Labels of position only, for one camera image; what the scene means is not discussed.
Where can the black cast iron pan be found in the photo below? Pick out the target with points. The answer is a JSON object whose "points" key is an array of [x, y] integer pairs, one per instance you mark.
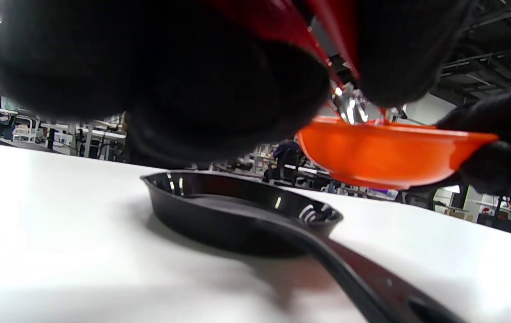
{"points": [[237, 224]]}

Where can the person's left hand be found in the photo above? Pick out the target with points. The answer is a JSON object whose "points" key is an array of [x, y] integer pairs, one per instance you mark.
{"points": [[170, 67]]}

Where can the orange plastic bowl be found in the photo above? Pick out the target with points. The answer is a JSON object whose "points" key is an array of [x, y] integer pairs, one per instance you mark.
{"points": [[372, 152]]}

